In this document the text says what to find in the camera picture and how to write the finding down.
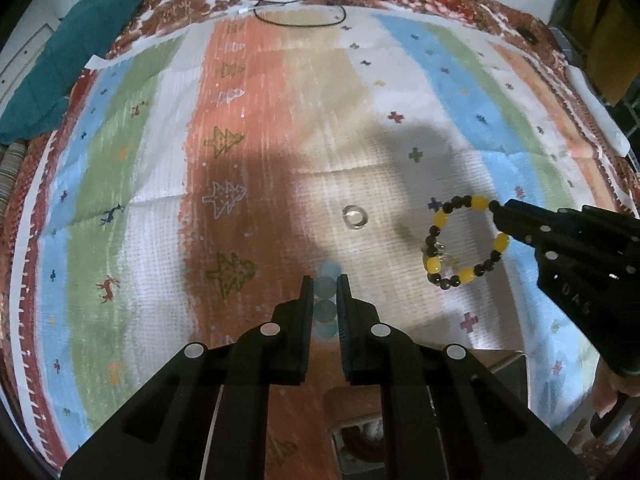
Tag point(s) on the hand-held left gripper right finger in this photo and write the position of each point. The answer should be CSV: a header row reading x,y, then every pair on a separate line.
x,y
367,350

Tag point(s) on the teal pillow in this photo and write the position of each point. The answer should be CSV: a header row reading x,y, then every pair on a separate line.
x,y
75,50

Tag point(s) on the mustard brown coat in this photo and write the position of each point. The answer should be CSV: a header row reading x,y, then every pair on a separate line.
x,y
607,70

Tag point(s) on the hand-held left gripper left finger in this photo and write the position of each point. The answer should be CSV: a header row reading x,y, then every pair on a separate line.
x,y
280,345

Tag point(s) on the striped colourful mat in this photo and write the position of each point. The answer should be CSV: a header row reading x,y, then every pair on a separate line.
x,y
150,160

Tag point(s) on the silver metal tin box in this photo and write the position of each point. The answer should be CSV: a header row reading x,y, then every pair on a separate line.
x,y
505,380

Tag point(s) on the grey striped cushion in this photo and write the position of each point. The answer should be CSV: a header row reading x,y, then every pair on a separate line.
x,y
10,170

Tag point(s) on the white headboard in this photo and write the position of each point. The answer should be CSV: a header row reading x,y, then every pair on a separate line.
x,y
25,60

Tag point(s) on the person's right hand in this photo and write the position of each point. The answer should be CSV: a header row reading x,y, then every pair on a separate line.
x,y
607,392

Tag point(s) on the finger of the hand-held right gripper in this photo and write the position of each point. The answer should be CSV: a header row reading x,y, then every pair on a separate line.
x,y
610,225
530,222

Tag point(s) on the small black object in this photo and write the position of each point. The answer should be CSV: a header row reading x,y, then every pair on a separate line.
x,y
525,35

